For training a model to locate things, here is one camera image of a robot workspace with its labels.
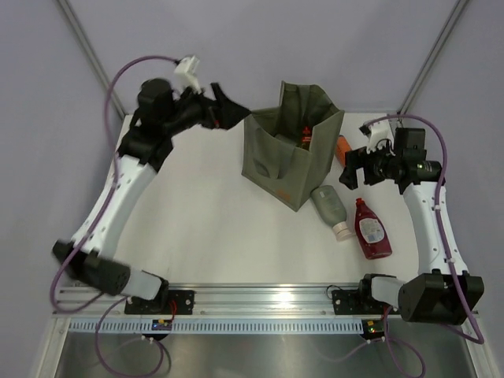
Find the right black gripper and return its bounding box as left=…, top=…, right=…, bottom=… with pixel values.
left=339, top=139, right=400, bottom=191

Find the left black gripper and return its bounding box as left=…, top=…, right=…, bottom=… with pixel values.
left=161, top=81, right=248, bottom=137

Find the green bottle beige cap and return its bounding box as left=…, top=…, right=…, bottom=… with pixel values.
left=310, top=185, right=353, bottom=242

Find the green pump bottle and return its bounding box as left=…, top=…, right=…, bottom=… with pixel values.
left=275, top=134, right=298, bottom=146

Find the red bottle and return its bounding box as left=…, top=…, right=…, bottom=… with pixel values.
left=354, top=198, right=392, bottom=260
left=300, top=126, right=313, bottom=150

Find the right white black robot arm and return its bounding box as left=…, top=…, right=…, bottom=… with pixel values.
left=339, top=122, right=484, bottom=325

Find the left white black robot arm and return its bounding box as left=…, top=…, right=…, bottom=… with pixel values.
left=52, top=79, right=250, bottom=314

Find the green canvas bag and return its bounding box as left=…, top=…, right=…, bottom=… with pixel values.
left=242, top=81, right=345, bottom=211

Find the orange bottle blue base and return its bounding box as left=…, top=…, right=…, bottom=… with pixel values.
left=335, top=135, right=351, bottom=167

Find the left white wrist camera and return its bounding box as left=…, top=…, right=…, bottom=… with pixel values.
left=174, top=55, right=202, bottom=94

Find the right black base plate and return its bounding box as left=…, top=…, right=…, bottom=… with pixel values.
left=326, top=286, right=400, bottom=316

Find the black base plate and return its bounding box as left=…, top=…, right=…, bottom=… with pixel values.
left=124, top=289, right=195, bottom=315
left=326, top=286, right=400, bottom=316

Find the right aluminium frame post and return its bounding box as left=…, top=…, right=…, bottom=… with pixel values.
left=396, top=0, right=472, bottom=114

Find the aluminium frame post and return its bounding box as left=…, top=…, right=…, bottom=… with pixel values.
left=396, top=0, right=472, bottom=114
left=54, top=0, right=111, bottom=93

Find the aluminium mounting rail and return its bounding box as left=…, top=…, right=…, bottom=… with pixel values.
left=50, top=283, right=480, bottom=320

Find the left aluminium frame post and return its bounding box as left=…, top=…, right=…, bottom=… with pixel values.
left=54, top=0, right=111, bottom=93

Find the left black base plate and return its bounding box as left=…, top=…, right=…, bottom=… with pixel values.
left=124, top=289, right=195, bottom=315

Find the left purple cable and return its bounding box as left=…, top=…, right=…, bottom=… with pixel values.
left=49, top=56, right=180, bottom=375

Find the white slotted cable duct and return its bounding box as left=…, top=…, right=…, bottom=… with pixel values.
left=69, top=318, right=364, bottom=335

